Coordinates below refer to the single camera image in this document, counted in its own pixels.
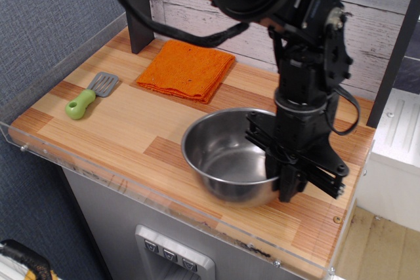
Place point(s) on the green handled grey spatula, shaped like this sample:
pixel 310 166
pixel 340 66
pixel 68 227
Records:
pixel 101 86

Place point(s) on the white toy sink counter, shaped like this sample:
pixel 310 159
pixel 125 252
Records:
pixel 389 185

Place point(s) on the orange folded cloth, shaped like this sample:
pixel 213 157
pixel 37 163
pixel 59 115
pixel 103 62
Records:
pixel 186 71

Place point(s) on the silver dispenser button panel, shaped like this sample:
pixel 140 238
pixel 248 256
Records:
pixel 165 258

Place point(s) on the grey toy fridge cabinet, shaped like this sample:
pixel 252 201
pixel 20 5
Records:
pixel 113 207

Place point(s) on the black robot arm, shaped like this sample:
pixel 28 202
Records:
pixel 309 48

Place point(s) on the clear acrylic table guard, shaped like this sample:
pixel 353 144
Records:
pixel 136 134

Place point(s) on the black right frame post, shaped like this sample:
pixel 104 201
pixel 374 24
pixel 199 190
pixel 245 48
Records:
pixel 393 66

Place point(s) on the black frame post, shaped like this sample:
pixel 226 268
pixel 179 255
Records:
pixel 393 66
pixel 140 36

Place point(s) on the black left frame post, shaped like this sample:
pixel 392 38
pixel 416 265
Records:
pixel 140 36

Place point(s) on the yellow object bottom left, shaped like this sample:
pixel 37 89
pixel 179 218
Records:
pixel 41 275

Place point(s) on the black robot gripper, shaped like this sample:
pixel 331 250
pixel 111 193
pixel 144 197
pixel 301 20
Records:
pixel 297 150

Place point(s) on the stainless steel pot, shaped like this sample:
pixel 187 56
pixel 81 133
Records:
pixel 230 168

